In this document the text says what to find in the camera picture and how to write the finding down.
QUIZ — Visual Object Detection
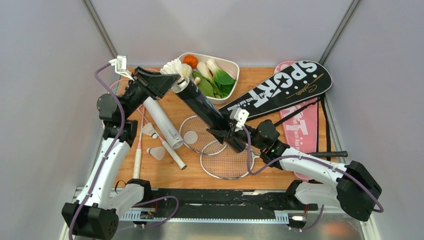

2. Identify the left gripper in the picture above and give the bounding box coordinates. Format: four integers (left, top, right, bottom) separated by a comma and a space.
121, 66, 180, 120

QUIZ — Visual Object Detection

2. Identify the white racket lower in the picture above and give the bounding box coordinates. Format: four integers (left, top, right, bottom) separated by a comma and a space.
200, 140, 249, 180

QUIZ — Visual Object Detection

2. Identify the pink racket rear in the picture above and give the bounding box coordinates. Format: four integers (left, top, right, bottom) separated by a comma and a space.
143, 105, 187, 170

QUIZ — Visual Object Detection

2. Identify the toy pumpkin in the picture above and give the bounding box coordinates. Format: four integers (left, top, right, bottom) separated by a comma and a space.
183, 54, 199, 69

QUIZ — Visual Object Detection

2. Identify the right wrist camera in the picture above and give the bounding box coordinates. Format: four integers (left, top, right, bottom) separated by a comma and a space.
229, 107, 250, 132

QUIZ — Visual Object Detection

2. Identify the white racket upper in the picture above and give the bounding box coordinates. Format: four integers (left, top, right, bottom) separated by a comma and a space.
179, 115, 227, 156

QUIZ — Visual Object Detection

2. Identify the toy bok choy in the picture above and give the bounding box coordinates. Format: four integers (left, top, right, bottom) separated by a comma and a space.
195, 58, 236, 99

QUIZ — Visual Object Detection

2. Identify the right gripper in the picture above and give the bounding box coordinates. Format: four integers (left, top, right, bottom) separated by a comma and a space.
206, 110, 265, 151

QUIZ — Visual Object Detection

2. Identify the pink racket bag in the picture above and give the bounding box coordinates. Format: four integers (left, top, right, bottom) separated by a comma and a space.
273, 60, 320, 182

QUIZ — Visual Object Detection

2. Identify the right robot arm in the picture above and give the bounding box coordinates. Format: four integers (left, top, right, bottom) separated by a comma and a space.
207, 107, 384, 222

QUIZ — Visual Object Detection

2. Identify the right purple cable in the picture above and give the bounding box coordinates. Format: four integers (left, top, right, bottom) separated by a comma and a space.
243, 125, 385, 214

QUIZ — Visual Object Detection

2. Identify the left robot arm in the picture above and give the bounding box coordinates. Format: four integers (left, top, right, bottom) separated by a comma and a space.
61, 67, 181, 240

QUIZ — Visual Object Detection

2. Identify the toy green leaf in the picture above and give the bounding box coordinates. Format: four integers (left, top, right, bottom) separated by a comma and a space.
192, 71, 221, 99

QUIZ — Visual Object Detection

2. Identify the pink racket front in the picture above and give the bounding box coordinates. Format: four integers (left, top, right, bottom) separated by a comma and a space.
110, 78, 145, 179

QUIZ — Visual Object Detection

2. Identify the toy mushroom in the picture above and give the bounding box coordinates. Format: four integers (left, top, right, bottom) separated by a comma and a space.
193, 77, 201, 86

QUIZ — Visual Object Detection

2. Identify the shuttlecock by pink racket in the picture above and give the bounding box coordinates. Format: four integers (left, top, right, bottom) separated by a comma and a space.
141, 122, 158, 139

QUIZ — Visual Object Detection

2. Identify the shuttlecock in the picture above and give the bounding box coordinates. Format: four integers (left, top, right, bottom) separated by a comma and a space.
146, 146, 166, 161
141, 122, 158, 139
159, 58, 184, 84

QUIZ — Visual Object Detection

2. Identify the pink racket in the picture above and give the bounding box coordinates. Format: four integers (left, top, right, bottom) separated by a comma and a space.
143, 105, 187, 170
110, 78, 145, 179

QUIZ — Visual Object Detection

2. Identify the toy napa cabbage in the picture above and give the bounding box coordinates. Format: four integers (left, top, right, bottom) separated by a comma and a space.
180, 63, 193, 78

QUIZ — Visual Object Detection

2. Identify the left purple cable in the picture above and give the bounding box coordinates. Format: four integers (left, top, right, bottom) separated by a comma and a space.
67, 62, 180, 240

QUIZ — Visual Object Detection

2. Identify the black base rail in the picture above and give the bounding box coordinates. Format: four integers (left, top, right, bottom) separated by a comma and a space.
121, 188, 321, 228

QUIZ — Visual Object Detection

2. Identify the black racket bag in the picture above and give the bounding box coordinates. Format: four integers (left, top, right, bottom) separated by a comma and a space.
219, 60, 333, 121

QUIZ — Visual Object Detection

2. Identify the white racket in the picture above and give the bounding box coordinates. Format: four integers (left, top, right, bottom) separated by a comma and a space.
179, 115, 227, 156
200, 140, 249, 180

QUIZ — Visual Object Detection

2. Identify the white tube cap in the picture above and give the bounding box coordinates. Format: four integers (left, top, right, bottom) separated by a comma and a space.
183, 130, 199, 145

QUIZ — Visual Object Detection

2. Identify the black shuttlecock tube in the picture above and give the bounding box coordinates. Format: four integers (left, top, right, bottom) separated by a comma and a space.
172, 80, 230, 132

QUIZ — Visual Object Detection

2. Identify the white vegetable tray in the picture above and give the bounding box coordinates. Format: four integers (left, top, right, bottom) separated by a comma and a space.
178, 52, 240, 105

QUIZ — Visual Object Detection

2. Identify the purple cable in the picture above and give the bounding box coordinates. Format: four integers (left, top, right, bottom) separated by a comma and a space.
67, 62, 180, 240
243, 125, 385, 214

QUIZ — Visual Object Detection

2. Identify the white shuttlecock tube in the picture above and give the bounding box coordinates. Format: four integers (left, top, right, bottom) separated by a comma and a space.
143, 97, 184, 150

